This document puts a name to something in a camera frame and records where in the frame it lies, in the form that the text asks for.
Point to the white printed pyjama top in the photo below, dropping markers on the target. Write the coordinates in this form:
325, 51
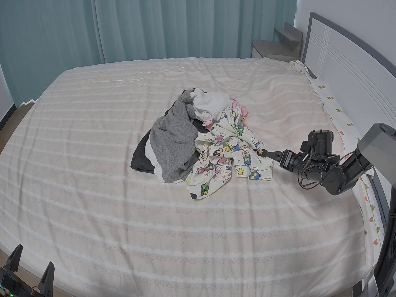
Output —
222, 158

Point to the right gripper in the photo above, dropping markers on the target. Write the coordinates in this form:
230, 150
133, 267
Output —
289, 161

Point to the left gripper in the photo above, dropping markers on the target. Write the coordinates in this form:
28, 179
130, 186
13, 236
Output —
21, 285

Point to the bed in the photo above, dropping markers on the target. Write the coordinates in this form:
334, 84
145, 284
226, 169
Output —
92, 165

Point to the grey bedside table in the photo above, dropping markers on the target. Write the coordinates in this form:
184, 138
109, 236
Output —
278, 46

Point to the pile of clothes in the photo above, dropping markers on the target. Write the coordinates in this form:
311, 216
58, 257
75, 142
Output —
173, 135

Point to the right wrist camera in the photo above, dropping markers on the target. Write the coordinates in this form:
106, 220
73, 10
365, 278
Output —
304, 147

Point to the blue-green curtain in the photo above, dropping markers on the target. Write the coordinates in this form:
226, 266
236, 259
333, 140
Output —
191, 17
46, 26

